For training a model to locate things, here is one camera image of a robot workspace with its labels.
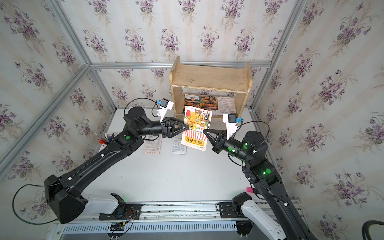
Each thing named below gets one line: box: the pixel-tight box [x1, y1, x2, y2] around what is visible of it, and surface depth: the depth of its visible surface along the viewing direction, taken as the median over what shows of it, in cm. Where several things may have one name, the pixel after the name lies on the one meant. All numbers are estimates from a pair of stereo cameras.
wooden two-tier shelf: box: [169, 55, 253, 117], surface depth 77 cm
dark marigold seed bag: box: [182, 94, 201, 114], surface depth 97 cm
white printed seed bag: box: [217, 96, 236, 115], surface depth 95 cm
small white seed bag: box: [170, 133, 187, 155], surface depth 98 cm
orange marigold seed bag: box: [199, 96, 218, 111], surface depth 97 cm
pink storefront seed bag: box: [181, 105, 212, 152], surface depth 60 cm
